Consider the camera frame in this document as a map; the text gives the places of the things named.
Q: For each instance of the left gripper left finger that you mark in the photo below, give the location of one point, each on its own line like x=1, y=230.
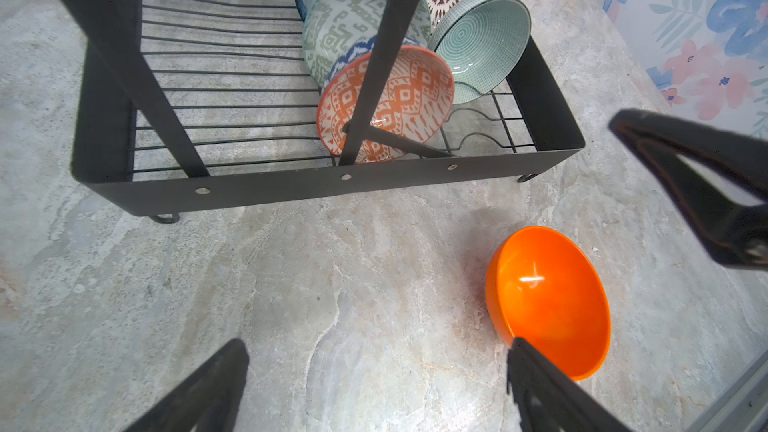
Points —
x=207, y=400

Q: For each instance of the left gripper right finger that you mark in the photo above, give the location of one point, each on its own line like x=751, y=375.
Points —
x=547, y=399

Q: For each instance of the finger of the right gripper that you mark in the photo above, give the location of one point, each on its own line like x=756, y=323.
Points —
x=733, y=235

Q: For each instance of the orange plastic bowl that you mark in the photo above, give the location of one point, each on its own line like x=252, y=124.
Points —
x=540, y=286

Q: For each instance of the mint green lined bowl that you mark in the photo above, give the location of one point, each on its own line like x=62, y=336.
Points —
x=481, y=41

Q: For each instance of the pink patterned bowl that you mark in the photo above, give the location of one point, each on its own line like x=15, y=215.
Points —
x=415, y=102

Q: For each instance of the green patterned bowl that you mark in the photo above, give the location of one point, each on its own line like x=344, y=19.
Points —
x=332, y=27

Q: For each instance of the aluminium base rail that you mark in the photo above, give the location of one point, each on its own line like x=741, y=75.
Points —
x=743, y=407

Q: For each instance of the black wire dish rack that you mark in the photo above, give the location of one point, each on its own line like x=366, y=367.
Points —
x=189, y=105

